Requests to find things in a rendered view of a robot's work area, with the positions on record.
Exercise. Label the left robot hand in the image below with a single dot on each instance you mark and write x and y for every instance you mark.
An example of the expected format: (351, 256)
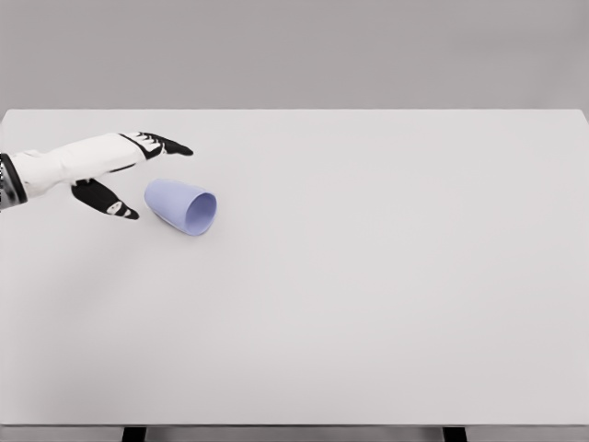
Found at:
(99, 154)

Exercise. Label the lavender plastic cup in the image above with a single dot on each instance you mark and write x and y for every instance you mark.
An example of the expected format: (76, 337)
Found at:
(177, 205)

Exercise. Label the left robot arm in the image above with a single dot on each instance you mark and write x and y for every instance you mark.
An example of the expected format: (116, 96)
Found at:
(34, 172)

